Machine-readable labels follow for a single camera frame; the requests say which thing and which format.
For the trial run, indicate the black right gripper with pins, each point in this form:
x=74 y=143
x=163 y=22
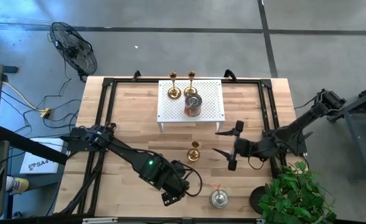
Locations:
x=243 y=149

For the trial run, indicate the green leafy plant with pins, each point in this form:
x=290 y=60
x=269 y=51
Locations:
x=292 y=199

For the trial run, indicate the white printed paper sheet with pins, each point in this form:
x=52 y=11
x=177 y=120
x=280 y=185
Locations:
x=40 y=163

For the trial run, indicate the black plant pot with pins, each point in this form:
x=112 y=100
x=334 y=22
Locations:
x=255 y=199

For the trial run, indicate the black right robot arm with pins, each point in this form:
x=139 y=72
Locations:
x=295 y=127

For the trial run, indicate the candle tin orange heart label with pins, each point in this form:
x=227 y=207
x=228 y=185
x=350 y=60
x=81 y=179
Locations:
x=193 y=104

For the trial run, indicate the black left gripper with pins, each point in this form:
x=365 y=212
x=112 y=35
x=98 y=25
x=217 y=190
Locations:
x=170 y=199

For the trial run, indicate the black diagonal beam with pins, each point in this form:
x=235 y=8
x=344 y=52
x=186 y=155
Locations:
x=30 y=144

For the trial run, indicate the yellow and white spray can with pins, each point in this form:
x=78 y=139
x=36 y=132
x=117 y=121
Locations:
x=18 y=184

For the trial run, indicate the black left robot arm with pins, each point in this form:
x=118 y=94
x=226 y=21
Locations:
x=130 y=155

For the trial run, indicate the black aluminium table frame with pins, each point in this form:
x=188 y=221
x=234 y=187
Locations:
x=130 y=80

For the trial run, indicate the silver metal bracket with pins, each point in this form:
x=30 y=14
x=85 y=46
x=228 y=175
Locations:
x=99 y=220

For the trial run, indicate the white perforated metal shelf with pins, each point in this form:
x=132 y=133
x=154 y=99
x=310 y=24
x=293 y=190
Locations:
x=176 y=109

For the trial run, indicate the black floor fan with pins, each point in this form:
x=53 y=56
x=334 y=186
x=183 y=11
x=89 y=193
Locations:
x=74 y=49

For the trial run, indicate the brass candlestick holder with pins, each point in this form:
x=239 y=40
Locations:
x=194 y=155
x=190 y=91
x=174 y=92

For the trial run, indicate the dark metal cart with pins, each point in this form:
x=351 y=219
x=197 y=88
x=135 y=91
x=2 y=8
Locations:
x=357 y=130

